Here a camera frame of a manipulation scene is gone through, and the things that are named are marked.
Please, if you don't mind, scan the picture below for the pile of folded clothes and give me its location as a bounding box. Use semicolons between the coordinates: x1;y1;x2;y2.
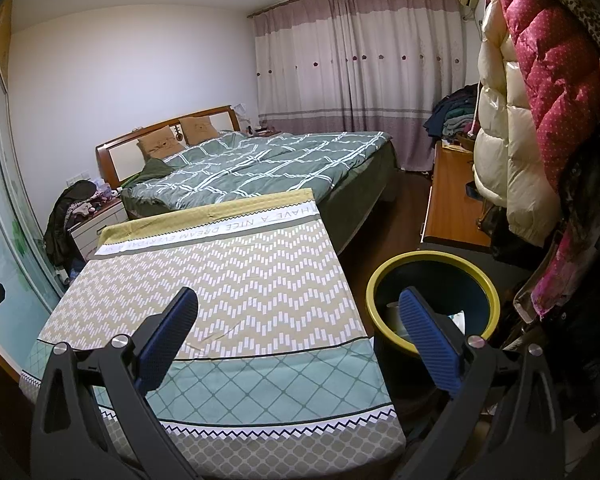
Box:
422;85;483;138

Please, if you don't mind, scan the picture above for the pink floral garment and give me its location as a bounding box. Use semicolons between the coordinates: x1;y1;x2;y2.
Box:
530;230;588;318

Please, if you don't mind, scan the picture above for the wooden bed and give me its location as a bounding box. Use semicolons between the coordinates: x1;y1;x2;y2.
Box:
95;105;401;256

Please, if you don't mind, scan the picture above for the pink and white curtain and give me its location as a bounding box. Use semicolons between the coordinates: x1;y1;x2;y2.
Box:
247;0;486;171

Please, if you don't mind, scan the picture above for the green checked duvet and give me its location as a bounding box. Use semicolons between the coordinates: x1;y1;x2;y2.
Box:
121;131;393;211

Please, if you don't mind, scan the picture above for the red dotted puffer jacket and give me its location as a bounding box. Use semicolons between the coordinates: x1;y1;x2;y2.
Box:
495;0;600;191

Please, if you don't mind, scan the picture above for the leopard print garment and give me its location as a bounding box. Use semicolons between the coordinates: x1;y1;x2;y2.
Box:
510;0;600;86

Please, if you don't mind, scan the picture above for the white nightstand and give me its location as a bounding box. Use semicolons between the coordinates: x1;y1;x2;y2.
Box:
67;197;128;261

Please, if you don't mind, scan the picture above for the brown pillow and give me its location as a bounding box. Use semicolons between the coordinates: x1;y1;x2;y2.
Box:
136;127;186;158
179;115;221;145

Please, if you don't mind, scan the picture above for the cream puffer jacket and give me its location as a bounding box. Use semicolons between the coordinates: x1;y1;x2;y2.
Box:
471;0;563;246

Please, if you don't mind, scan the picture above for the table with patterned cloth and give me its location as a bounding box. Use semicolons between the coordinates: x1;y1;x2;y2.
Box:
19;188;408;468

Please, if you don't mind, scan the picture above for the wooden cabinet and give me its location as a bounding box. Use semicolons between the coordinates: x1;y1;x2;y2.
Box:
420;140;496;247

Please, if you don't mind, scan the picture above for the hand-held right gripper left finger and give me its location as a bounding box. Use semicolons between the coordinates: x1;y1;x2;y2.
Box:
30;287;201;480

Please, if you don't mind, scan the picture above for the sliding door wardrobe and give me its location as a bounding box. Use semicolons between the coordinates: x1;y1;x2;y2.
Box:
0;5;66;341

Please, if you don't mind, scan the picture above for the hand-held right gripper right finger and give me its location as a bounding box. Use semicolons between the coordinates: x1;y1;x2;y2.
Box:
399;287;581;480

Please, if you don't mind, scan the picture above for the dark green blanket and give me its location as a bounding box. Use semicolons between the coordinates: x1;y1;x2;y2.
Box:
121;156;181;188

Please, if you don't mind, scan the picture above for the yellow-rimmed dark trash bin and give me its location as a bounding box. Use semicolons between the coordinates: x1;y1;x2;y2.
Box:
366;251;501;401

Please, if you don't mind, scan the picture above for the dark jacket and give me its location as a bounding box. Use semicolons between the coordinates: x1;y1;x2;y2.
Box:
44;180;98;268

